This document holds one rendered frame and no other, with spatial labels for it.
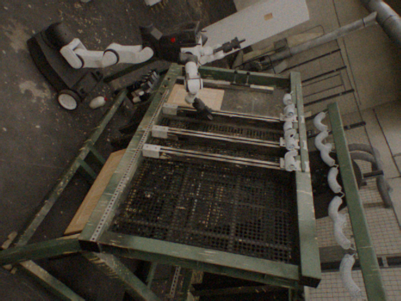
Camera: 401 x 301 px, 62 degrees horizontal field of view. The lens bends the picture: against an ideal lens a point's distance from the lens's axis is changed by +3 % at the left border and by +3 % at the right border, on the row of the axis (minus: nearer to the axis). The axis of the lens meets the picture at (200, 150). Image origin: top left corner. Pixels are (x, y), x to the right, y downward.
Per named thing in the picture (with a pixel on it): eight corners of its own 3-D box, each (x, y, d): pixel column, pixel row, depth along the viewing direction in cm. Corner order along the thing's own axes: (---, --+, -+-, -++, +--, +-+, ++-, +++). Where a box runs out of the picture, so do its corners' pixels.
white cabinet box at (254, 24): (203, 28, 704) (299, -19, 617) (214, 54, 728) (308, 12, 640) (196, 36, 655) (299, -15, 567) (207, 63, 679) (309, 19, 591)
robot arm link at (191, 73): (203, 78, 233) (199, 61, 249) (184, 79, 232) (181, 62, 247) (202, 91, 242) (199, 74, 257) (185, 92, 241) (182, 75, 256)
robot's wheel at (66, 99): (54, 89, 292) (76, 95, 291) (57, 86, 296) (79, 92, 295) (58, 108, 306) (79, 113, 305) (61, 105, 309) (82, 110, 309)
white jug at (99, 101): (91, 98, 341) (105, 92, 333) (96, 106, 346) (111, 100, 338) (86, 103, 334) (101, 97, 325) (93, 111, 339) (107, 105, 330)
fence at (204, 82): (178, 79, 331) (178, 76, 328) (273, 91, 320) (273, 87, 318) (176, 82, 327) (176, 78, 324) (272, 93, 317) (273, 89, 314)
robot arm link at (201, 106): (200, 120, 274) (191, 110, 269) (202, 114, 281) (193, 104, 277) (212, 113, 267) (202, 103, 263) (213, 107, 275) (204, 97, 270)
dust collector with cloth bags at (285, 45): (236, 51, 902) (320, 15, 808) (246, 74, 930) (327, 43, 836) (227, 68, 791) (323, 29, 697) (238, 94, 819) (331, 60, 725)
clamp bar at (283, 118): (164, 108, 291) (163, 84, 276) (300, 126, 278) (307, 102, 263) (162, 114, 284) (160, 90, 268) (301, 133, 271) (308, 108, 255)
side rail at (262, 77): (183, 73, 353) (183, 63, 346) (286, 85, 341) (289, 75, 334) (182, 75, 349) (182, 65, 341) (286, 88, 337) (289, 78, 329)
